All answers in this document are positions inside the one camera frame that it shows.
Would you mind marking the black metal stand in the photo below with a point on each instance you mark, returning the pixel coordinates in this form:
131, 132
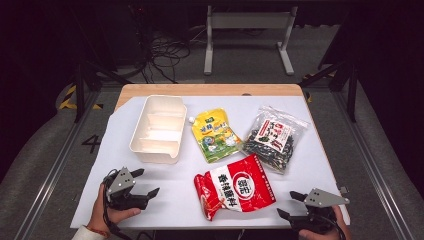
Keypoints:
80, 86
351, 90

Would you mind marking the white paper sheet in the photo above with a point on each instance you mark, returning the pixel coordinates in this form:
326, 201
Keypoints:
180, 200

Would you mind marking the red and white seasoning packet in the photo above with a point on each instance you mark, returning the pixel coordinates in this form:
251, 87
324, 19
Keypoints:
233, 188

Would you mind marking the clear bag of dark seaweed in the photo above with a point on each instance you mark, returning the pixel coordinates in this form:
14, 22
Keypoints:
273, 140

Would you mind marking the white plastic storage box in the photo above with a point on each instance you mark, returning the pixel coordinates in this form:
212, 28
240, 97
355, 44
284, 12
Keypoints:
159, 130

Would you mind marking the person's right hand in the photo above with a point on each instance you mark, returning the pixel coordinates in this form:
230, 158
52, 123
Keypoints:
341, 223

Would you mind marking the yellow and black floor tape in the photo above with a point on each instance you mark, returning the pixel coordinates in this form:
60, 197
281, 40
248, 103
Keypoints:
68, 98

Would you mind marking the white metal stand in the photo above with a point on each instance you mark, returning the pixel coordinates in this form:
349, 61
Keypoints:
248, 20

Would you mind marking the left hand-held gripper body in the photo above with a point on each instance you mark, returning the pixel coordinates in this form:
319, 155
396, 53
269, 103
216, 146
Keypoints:
122, 181

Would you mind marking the aluminium floor rail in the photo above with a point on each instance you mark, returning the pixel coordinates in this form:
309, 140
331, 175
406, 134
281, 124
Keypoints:
50, 180
373, 173

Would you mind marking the person's left hand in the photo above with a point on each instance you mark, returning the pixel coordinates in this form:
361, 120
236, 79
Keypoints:
101, 211

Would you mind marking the yellow spout pouch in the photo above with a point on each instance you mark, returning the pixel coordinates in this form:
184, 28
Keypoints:
215, 135

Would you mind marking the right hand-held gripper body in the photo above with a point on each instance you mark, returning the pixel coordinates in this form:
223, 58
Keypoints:
321, 199

